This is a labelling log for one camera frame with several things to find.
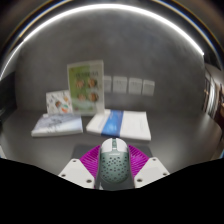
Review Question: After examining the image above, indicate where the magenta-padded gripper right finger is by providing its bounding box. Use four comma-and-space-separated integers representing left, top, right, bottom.
127, 144, 171, 189

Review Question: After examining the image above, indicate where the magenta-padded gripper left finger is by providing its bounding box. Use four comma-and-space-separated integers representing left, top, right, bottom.
57, 145, 102, 190

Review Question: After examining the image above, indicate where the green and white perforated mouse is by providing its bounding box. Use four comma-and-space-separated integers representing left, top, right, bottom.
98, 137, 131, 186

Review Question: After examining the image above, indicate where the dark grey heart-print mouse pad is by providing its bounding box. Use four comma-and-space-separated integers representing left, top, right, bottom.
70, 143, 154, 168

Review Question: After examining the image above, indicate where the grey striped cover book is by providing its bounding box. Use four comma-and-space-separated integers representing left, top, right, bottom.
30, 113, 84, 138

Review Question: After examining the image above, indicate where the white book with blue band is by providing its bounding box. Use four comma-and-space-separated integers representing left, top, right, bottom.
85, 108, 152, 142

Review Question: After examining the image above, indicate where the white card with colourful stickers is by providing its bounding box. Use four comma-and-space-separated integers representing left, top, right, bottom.
45, 89, 74, 116

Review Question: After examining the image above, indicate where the green menu sign stand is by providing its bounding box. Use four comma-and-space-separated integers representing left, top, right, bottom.
66, 59, 106, 117

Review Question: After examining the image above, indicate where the white ceiling light strip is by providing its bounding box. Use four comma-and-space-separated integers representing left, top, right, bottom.
0, 3, 205, 81

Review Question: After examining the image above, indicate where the white wall socket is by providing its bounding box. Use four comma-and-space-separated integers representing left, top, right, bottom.
112, 76, 128, 94
128, 77, 144, 95
142, 79, 156, 97
103, 75, 113, 93

